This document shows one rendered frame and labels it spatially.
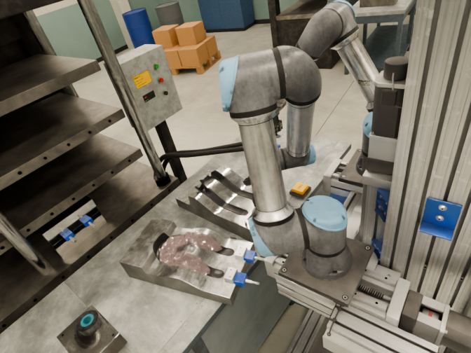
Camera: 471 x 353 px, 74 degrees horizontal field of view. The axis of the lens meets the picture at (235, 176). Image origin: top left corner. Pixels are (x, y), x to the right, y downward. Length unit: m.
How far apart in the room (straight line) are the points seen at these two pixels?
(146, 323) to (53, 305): 0.46
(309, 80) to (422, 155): 0.32
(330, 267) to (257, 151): 0.41
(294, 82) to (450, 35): 0.29
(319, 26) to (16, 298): 1.70
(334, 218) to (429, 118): 0.31
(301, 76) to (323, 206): 0.35
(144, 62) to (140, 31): 6.50
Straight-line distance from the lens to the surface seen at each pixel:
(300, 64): 0.73
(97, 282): 1.59
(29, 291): 1.81
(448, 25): 0.73
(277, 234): 0.84
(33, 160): 1.62
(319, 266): 0.98
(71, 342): 1.39
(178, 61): 6.14
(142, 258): 1.40
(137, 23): 8.35
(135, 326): 1.37
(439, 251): 1.05
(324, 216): 0.86
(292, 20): 5.17
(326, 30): 1.19
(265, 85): 0.71
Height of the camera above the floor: 1.89
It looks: 37 degrees down
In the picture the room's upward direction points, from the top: 14 degrees counter-clockwise
